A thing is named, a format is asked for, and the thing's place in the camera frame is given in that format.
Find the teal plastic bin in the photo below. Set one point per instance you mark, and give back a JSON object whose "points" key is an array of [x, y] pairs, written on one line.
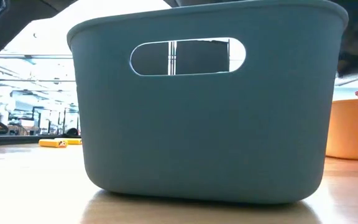
{"points": [[197, 140]]}

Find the black partition panel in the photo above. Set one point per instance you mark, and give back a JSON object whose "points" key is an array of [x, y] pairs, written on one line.
{"points": [[197, 57]]}

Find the black aluminium table frame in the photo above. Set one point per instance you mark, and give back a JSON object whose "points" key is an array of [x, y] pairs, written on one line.
{"points": [[5, 140]]}

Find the yellow plastic bin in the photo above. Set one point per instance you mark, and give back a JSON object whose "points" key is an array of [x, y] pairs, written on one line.
{"points": [[343, 130]]}

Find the black dome object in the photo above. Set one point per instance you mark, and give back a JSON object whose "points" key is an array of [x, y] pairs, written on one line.
{"points": [[72, 132]]}

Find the white machine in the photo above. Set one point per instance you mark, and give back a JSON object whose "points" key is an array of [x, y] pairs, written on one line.
{"points": [[3, 102]]}

